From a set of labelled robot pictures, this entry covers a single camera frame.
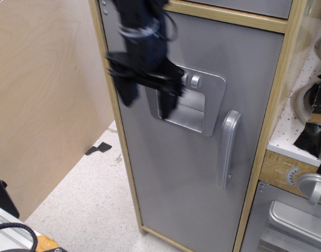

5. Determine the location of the orange tape piece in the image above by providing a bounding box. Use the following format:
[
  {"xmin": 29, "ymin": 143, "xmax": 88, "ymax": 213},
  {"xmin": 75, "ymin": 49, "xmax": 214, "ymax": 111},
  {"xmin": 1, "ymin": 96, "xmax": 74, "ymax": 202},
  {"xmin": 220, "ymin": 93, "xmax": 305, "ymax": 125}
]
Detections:
[{"xmin": 35, "ymin": 235, "xmax": 59, "ymax": 252}]

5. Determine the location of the silver fridge door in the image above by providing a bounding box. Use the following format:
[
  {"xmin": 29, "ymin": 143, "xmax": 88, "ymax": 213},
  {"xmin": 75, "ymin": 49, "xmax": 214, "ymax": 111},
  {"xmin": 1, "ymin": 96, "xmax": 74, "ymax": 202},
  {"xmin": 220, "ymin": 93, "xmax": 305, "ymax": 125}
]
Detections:
[{"xmin": 99, "ymin": 0, "xmax": 285, "ymax": 252}]

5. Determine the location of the silver oven door handle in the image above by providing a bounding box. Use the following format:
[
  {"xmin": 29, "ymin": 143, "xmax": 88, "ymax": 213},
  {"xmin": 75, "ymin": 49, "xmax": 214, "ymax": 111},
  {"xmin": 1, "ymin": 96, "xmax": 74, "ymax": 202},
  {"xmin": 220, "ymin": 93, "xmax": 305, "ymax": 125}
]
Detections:
[{"xmin": 268, "ymin": 201, "xmax": 321, "ymax": 245}]

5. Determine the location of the wooden kitchen cabinet frame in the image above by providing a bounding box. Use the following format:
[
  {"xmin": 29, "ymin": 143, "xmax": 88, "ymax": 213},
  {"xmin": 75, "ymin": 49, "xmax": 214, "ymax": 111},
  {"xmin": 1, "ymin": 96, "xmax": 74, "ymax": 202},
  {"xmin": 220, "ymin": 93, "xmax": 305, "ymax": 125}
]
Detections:
[{"xmin": 88, "ymin": 0, "xmax": 321, "ymax": 252}]

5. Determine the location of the black box at left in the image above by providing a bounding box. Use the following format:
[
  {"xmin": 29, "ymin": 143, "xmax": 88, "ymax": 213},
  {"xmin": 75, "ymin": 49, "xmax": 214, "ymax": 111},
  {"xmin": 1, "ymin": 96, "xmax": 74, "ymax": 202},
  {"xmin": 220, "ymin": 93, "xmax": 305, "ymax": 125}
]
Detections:
[{"xmin": 0, "ymin": 179, "xmax": 19, "ymax": 218}]

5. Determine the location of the aluminium extrusion rail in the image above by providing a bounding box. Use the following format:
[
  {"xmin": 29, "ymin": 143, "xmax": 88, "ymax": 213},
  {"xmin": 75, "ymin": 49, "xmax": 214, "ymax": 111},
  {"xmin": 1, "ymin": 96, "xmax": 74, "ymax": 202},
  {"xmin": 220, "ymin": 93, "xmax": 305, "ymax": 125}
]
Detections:
[{"xmin": 0, "ymin": 208, "xmax": 40, "ymax": 251}]

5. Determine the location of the plywood side board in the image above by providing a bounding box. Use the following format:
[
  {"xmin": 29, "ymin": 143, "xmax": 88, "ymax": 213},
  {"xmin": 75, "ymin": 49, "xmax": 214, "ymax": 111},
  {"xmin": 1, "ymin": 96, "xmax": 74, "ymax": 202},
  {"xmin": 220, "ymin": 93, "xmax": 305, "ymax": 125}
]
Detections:
[{"xmin": 0, "ymin": 1, "xmax": 113, "ymax": 221}]

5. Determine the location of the silver oven door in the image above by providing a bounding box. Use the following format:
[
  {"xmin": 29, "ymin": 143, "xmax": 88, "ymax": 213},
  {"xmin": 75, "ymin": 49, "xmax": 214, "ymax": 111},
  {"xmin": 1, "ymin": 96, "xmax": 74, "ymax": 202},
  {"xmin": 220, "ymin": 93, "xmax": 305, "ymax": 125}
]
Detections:
[{"xmin": 241, "ymin": 182, "xmax": 321, "ymax": 251}]

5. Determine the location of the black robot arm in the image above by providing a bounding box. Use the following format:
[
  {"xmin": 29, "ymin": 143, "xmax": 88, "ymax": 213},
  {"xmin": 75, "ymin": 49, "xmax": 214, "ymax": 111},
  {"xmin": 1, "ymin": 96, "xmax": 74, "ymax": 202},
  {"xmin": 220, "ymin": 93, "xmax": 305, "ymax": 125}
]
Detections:
[{"xmin": 106, "ymin": 1, "xmax": 184, "ymax": 119}]

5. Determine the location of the silver fridge door handle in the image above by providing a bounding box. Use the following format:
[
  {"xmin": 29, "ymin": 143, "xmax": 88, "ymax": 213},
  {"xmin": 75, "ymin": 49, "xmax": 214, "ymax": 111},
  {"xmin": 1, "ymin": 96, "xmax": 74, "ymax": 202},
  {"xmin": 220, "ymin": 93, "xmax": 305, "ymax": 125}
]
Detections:
[{"xmin": 216, "ymin": 110, "xmax": 241, "ymax": 190}]

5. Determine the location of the black braided cable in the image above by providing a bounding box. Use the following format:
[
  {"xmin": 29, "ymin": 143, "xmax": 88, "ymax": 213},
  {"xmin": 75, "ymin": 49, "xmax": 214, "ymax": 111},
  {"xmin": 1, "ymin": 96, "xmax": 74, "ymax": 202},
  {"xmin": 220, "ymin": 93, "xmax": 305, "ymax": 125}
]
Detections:
[{"xmin": 0, "ymin": 222, "xmax": 39, "ymax": 252}]

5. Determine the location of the black tape on floor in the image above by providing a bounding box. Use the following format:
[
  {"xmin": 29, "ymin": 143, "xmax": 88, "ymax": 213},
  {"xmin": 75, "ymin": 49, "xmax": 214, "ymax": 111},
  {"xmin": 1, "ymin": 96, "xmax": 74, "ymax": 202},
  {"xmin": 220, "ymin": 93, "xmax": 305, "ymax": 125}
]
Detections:
[{"xmin": 85, "ymin": 142, "xmax": 112, "ymax": 156}]

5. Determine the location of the silver oven knob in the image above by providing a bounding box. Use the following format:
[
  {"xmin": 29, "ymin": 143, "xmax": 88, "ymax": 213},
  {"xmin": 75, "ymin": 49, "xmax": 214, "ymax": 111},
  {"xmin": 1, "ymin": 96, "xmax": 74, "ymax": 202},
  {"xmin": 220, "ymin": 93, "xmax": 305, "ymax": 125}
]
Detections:
[{"xmin": 297, "ymin": 173, "xmax": 321, "ymax": 206}]

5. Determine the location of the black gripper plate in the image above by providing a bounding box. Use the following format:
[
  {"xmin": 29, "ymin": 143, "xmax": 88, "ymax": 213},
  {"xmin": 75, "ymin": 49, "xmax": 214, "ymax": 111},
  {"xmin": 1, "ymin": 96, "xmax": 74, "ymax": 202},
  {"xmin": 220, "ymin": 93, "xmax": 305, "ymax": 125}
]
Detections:
[{"xmin": 106, "ymin": 36, "xmax": 183, "ymax": 120}]

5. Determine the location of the white speckled countertop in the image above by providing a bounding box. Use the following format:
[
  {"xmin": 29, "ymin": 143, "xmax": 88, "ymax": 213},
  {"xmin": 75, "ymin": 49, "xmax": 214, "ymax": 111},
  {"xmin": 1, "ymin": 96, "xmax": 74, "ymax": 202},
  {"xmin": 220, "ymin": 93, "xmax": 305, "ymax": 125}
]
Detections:
[{"xmin": 267, "ymin": 27, "xmax": 321, "ymax": 167}]

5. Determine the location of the silver freezer door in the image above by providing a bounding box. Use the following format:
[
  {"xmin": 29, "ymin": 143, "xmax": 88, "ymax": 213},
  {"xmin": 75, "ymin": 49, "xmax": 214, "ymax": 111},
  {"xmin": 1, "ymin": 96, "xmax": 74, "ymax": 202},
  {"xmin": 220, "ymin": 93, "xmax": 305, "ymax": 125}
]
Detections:
[{"xmin": 192, "ymin": 0, "xmax": 292, "ymax": 19}]

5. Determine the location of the silver dispenser panel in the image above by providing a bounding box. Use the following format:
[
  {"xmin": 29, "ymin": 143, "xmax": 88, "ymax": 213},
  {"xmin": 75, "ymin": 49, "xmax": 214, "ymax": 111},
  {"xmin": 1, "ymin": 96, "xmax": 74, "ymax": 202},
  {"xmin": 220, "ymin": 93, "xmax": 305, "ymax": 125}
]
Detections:
[{"xmin": 146, "ymin": 65, "xmax": 226, "ymax": 137}]

